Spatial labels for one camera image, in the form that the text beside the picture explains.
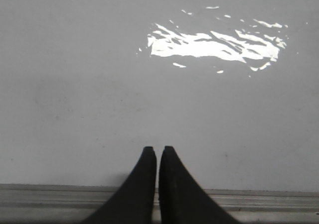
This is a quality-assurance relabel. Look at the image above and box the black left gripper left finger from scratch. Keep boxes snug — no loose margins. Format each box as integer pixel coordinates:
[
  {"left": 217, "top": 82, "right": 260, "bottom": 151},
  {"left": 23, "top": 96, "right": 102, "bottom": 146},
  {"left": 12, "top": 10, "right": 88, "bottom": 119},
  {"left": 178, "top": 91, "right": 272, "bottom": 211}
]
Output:
[{"left": 81, "top": 146, "right": 157, "bottom": 224}]

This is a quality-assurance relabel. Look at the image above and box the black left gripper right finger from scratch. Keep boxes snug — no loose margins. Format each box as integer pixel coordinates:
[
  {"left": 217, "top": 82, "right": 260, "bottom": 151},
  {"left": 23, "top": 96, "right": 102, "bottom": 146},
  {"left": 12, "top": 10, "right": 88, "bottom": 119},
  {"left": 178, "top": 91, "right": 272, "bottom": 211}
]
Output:
[{"left": 159, "top": 146, "right": 240, "bottom": 224}]

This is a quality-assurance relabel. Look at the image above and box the white whiteboard with aluminium frame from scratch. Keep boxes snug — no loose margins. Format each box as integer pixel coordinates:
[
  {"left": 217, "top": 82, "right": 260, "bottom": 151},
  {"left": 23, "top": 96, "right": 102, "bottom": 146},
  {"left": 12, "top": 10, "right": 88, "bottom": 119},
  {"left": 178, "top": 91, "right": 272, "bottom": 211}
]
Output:
[{"left": 0, "top": 0, "right": 319, "bottom": 224}]

